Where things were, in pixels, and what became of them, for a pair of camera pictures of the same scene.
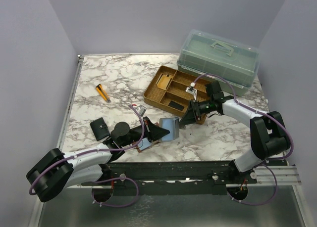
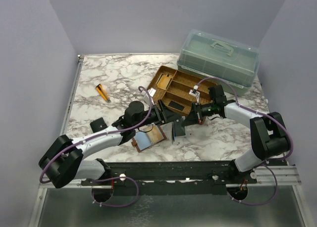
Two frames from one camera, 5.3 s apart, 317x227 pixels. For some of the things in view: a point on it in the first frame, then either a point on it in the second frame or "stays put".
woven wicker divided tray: x=167 y=89 stays put
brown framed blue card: x=144 y=143 stays put
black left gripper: x=154 y=132 -> x=165 y=114
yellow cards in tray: x=163 y=82 stays put
